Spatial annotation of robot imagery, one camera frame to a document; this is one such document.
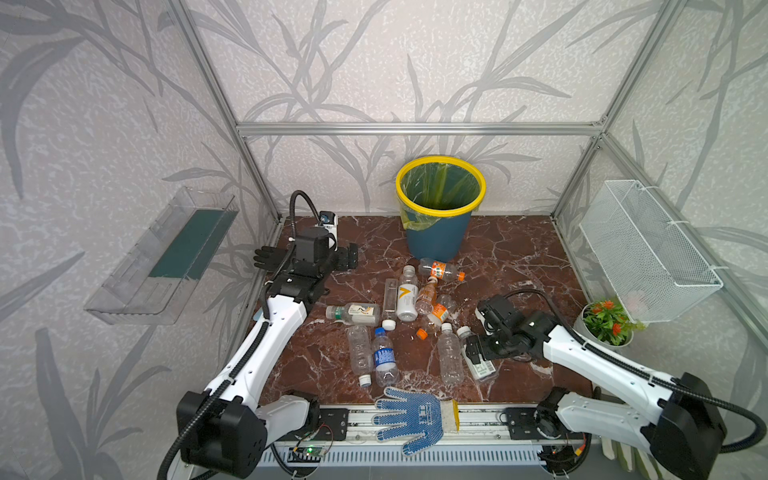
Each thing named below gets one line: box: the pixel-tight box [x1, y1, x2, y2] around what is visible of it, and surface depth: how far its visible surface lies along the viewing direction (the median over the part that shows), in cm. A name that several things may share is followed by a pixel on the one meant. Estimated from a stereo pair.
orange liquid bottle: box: [415, 276, 438, 315], surface depth 88 cm
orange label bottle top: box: [418, 258, 466, 282], surface depth 101 cm
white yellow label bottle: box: [396, 264, 419, 323], surface depth 93 cm
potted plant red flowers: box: [573, 299, 647, 350], surface depth 77 cm
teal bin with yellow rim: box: [396, 156, 487, 260], surface depth 98 cm
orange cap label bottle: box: [416, 294, 460, 340], surface depth 90 cm
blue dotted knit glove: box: [372, 387, 460, 457], surface depth 76 cm
